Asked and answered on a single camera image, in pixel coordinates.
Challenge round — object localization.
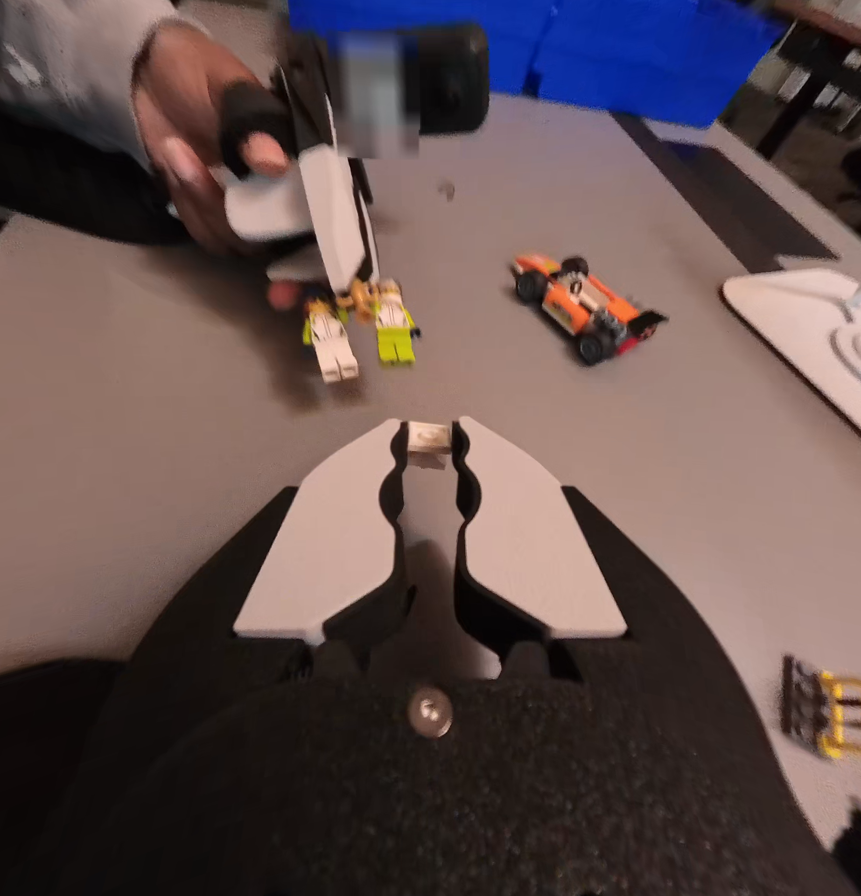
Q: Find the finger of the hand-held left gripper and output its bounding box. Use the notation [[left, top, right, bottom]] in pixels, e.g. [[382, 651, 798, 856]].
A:
[[350, 159, 382, 284], [298, 147, 372, 292]]

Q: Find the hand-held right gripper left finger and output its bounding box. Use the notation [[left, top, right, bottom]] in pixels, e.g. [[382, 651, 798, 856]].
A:
[[235, 418, 410, 645]]

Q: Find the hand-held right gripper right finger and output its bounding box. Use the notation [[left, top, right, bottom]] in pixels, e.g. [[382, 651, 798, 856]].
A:
[[452, 418, 627, 645]]

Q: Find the green lego minifigure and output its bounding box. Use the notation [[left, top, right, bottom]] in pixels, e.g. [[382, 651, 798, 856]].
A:
[[372, 278, 423, 368]]

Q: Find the orange lego race car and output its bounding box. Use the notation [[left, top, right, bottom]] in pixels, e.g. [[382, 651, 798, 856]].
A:
[[511, 252, 669, 368]]

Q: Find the grey lego plate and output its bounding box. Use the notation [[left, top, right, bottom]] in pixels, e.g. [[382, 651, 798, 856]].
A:
[[781, 653, 823, 743]]

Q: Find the small yellow lego piece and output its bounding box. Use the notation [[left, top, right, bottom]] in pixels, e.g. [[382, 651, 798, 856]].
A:
[[816, 672, 861, 761]]

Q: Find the white booklet stand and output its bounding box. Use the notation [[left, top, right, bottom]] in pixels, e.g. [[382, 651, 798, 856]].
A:
[[721, 266, 861, 449]]

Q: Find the person's left forearm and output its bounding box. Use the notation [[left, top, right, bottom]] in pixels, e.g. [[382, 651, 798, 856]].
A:
[[0, 0, 186, 155]]

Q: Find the person's left hand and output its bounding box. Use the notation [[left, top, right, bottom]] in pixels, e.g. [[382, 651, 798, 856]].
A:
[[130, 17, 308, 312]]

